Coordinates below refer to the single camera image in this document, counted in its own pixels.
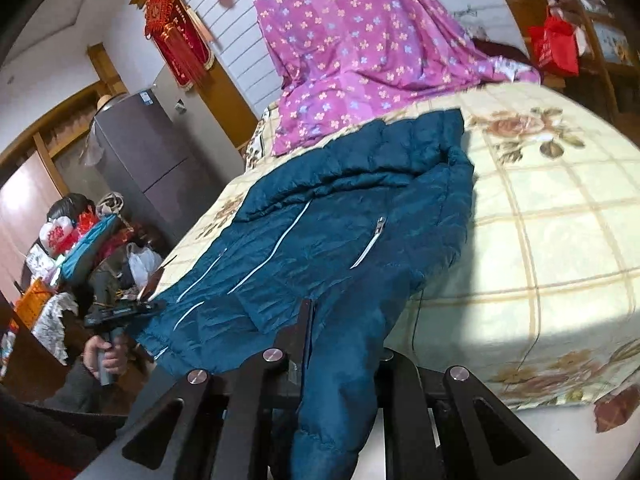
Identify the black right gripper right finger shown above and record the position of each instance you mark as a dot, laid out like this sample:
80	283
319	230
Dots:
449	425

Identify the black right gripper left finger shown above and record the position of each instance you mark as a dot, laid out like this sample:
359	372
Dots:
215	426

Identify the teal down jacket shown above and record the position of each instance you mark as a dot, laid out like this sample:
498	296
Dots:
356	227

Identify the person left hand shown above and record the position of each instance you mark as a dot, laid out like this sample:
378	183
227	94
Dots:
102	355

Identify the grey refrigerator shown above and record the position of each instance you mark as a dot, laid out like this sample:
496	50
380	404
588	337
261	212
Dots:
150	162

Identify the cream floral plaid bedspread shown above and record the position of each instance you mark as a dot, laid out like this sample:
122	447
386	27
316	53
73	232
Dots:
543	301

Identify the red Chinese knot decoration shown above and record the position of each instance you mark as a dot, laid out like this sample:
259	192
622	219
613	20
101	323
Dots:
182	39

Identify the purple floral sheet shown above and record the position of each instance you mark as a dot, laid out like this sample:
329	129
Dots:
346	62

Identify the red plastic bag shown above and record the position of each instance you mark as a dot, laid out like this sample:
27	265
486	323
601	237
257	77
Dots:
554	47

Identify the wooden shelf rack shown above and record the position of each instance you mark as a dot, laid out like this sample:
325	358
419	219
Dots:
607	55

